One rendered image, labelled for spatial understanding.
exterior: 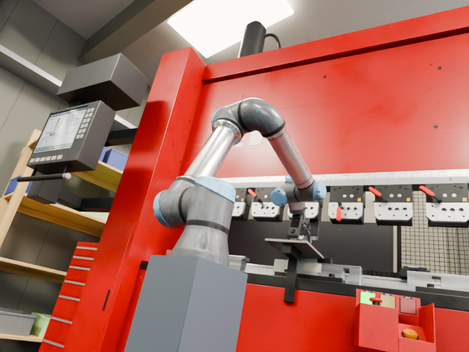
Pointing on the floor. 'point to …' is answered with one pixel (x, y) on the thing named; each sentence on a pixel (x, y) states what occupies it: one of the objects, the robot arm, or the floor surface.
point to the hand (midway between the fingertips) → (301, 251)
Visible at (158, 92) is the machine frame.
